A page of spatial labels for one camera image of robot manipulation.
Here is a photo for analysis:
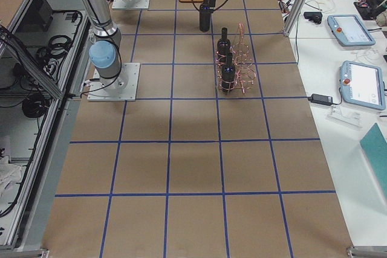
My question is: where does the teach pendant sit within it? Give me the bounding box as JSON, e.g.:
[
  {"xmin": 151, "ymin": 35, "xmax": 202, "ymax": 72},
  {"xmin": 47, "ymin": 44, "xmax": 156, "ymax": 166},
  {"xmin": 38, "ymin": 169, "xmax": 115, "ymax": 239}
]
[
  {"xmin": 327, "ymin": 15, "xmax": 376, "ymax": 47},
  {"xmin": 339, "ymin": 60, "xmax": 386, "ymax": 110}
]

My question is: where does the copper wire bottle basket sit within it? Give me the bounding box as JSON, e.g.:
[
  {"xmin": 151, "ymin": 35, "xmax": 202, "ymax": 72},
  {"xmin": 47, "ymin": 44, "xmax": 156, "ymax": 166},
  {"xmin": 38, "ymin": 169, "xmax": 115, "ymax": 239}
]
[{"xmin": 215, "ymin": 23, "xmax": 256, "ymax": 94}]

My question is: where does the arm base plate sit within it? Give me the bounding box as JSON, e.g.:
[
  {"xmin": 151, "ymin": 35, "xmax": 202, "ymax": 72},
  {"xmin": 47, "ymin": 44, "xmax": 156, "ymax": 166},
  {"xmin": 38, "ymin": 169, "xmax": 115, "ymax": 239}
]
[
  {"xmin": 112, "ymin": 0, "xmax": 150, "ymax": 10},
  {"xmin": 87, "ymin": 63, "xmax": 140, "ymax": 102}
]

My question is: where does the clear acrylic stand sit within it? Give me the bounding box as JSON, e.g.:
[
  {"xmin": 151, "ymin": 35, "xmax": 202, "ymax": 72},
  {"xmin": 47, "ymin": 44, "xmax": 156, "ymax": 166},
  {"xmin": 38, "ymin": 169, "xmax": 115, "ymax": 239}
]
[{"xmin": 327, "ymin": 105, "xmax": 362, "ymax": 129}]

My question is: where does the teal folder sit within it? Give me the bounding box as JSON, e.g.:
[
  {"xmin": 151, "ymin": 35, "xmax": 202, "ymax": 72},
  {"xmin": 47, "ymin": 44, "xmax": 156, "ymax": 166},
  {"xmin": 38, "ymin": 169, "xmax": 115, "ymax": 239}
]
[{"xmin": 360, "ymin": 123, "xmax": 386, "ymax": 191}]

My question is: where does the teach pendant near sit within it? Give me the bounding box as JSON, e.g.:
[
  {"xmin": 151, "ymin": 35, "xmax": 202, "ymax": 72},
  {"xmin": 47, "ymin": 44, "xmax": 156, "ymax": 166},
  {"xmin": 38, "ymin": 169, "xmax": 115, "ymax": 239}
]
[{"xmin": 339, "ymin": 60, "xmax": 386, "ymax": 110}]

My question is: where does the black power adapter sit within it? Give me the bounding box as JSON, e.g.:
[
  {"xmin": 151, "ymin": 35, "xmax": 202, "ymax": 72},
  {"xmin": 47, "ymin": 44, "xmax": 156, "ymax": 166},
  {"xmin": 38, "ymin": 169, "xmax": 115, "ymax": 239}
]
[{"xmin": 308, "ymin": 94, "xmax": 333, "ymax": 106}]

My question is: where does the dark wine bottle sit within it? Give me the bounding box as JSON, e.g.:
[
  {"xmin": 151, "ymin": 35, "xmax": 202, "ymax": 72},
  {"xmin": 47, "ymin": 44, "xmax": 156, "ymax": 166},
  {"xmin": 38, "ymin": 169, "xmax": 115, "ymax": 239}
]
[
  {"xmin": 221, "ymin": 53, "xmax": 236, "ymax": 92},
  {"xmin": 199, "ymin": 0, "xmax": 211, "ymax": 32},
  {"xmin": 217, "ymin": 27, "xmax": 231, "ymax": 58}
]

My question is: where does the teach pendant far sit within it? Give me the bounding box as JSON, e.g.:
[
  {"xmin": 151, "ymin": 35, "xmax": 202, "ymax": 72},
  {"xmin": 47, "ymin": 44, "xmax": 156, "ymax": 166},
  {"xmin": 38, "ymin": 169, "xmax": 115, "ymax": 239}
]
[{"xmin": 327, "ymin": 15, "xmax": 376, "ymax": 47}]

